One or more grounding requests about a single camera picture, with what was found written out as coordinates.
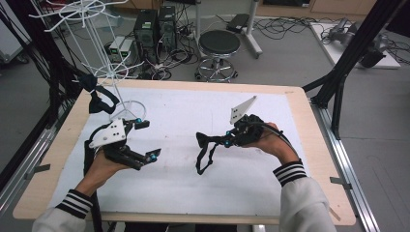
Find white floor platform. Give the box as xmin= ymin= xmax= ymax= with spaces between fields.
xmin=309 ymin=21 xmax=401 ymax=70

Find right hand-held gripper black cable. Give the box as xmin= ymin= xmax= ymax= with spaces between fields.
xmin=256 ymin=121 xmax=298 ymax=157

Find long aluminium rail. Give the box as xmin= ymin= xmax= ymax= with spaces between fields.
xmin=310 ymin=99 xmax=382 ymax=232

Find cables beside computer towers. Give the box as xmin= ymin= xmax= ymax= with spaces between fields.
xmin=140 ymin=30 xmax=201 ymax=81

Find grey metal clamp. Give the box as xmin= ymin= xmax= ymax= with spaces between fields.
xmin=329 ymin=176 xmax=353 ymax=190
xmin=25 ymin=163 xmax=52 ymax=181

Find black round stool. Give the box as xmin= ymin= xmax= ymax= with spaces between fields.
xmin=194 ymin=29 xmax=242 ymax=83

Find slim black computer tower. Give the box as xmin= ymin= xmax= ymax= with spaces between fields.
xmin=158 ymin=5 xmax=178 ymax=51

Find thin wooden stick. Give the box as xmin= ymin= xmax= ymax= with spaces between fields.
xmin=329 ymin=206 xmax=342 ymax=222

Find white power supply box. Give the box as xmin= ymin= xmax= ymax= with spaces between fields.
xmin=120 ymin=38 xmax=138 ymax=66
xmin=108 ymin=35 xmax=126 ymax=64

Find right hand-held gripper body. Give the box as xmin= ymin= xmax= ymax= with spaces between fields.
xmin=229 ymin=95 xmax=266 ymax=148

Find person's left hand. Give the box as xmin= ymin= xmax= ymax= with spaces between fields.
xmin=74 ymin=150 xmax=131 ymax=198

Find black frame strut with foot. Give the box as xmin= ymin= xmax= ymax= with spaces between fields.
xmin=302 ymin=0 xmax=408 ymax=141

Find white wire display rack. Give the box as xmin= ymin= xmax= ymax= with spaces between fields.
xmin=28 ymin=0 xmax=148 ymax=123

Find grey robot device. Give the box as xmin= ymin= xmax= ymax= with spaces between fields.
xmin=328 ymin=17 xmax=360 ymax=46

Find person's right hand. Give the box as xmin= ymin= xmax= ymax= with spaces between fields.
xmin=244 ymin=121 xmax=301 ymax=166

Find black robot device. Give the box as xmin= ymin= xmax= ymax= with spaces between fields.
xmin=358 ymin=33 xmax=388 ymax=69

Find black strap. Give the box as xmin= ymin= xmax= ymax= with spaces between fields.
xmin=78 ymin=73 xmax=121 ymax=116

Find large black computer tower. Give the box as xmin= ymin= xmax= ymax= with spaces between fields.
xmin=132 ymin=9 xmax=160 ymax=64

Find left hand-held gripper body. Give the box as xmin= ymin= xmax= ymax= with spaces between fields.
xmin=88 ymin=118 xmax=146 ymax=171

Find black frame with cables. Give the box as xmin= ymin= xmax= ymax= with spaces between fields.
xmin=0 ymin=0 xmax=90 ymax=191

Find flat black box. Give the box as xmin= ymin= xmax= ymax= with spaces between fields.
xmin=225 ymin=13 xmax=250 ymax=34

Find white metal stand leg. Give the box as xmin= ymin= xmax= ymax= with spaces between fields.
xmin=241 ymin=0 xmax=264 ymax=60

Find white foam mat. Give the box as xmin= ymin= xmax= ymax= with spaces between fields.
xmin=46 ymin=86 xmax=324 ymax=218

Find tangle of black floor cables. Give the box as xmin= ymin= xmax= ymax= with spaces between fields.
xmin=253 ymin=14 xmax=327 ymax=42

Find aluminium rail beside frame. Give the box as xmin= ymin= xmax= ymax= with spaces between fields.
xmin=0 ymin=108 xmax=70 ymax=215

